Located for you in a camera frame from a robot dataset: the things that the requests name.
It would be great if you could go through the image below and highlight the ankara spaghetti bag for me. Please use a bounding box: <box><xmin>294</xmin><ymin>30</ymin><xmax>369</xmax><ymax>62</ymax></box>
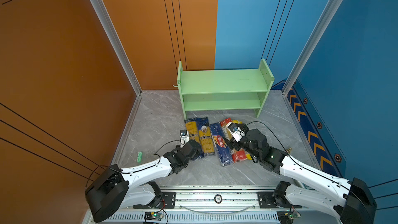
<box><xmin>184</xmin><ymin>118</ymin><xmax>201</xmax><ymax>144</ymax></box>
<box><xmin>195</xmin><ymin>117</ymin><xmax>215</xmax><ymax>156</ymax></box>

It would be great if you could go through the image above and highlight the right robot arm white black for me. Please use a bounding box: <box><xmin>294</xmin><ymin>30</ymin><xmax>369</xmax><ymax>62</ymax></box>
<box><xmin>226</xmin><ymin>122</ymin><xmax>377</xmax><ymax>224</ymax></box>

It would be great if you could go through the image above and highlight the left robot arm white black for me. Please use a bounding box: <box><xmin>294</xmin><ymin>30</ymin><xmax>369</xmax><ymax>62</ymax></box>
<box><xmin>85</xmin><ymin>140</ymin><xmax>202</xmax><ymax>223</ymax></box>

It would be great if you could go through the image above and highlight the yellow pasta bag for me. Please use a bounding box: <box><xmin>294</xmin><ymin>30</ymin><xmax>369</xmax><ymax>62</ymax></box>
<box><xmin>232</xmin><ymin>120</ymin><xmax>251</xmax><ymax>161</ymax></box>

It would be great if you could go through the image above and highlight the green metal two-tier shelf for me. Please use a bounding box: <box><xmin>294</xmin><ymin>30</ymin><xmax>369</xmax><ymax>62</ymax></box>
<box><xmin>176</xmin><ymin>59</ymin><xmax>275</xmax><ymax>120</ymax></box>

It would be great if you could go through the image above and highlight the red-ended clear spaghetti bag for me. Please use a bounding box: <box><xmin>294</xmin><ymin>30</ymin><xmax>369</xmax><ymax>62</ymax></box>
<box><xmin>220</xmin><ymin>118</ymin><xmax>248</xmax><ymax>163</ymax></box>

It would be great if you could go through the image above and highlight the blue Barilla spaghetti box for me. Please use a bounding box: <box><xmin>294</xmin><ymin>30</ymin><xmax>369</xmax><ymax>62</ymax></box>
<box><xmin>210</xmin><ymin>122</ymin><xmax>234</xmax><ymax>167</ymax></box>

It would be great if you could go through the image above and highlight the small green block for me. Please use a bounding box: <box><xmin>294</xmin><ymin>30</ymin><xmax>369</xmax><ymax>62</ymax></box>
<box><xmin>137</xmin><ymin>151</ymin><xmax>143</xmax><ymax>163</ymax></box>

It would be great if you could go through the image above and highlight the left circuit board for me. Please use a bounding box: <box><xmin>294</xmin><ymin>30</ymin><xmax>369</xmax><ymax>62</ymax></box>
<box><xmin>144</xmin><ymin>212</ymin><xmax>165</xmax><ymax>224</ymax></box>

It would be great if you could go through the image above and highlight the circuit board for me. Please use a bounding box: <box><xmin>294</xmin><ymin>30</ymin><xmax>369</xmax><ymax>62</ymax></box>
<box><xmin>277</xmin><ymin>212</ymin><xmax>301</xmax><ymax>224</ymax></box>
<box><xmin>144</xmin><ymin>212</ymin><xmax>165</xmax><ymax>224</ymax></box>

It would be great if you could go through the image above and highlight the right circuit board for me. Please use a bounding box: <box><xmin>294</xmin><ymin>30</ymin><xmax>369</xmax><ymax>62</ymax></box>
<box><xmin>277</xmin><ymin>212</ymin><xmax>301</xmax><ymax>224</ymax></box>

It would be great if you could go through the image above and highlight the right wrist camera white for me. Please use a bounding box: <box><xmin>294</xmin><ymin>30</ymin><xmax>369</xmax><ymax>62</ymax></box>
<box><xmin>227</xmin><ymin>122</ymin><xmax>246</xmax><ymax>143</ymax></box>

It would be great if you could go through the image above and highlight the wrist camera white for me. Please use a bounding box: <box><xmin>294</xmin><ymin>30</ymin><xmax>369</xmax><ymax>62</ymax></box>
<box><xmin>180</xmin><ymin>130</ymin><xmax>190</xmax><ymax>148</ymax></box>
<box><xmin>227</xmin><ymin>122</ymin><xmax>246</xmax><ymax>143</ymax></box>

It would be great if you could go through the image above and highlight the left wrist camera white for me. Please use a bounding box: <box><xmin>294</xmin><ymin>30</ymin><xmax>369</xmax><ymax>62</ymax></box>
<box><xmin>180</xmin><ymin>130</ymin><xmax>190</xmax><ymax>148</ymax></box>

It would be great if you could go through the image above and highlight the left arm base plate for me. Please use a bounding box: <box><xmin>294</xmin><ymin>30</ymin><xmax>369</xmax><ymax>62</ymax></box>
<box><xmin>133</xmin><ymin>192</ymin><xmax>176</xmax><ymax>209</ymax></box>

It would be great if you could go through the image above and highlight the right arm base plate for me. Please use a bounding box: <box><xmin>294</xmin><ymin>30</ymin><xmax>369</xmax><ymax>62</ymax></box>
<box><xmin>257</xmin><ymin>191</ymin><xmax>302</xmax><ymax>208</ymax></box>

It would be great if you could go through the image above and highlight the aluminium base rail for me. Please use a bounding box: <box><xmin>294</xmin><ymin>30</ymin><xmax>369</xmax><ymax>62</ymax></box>
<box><xmin>81</xmin><ymin>187</ymin><xmax>357</xmax><ymax>224</ymax></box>

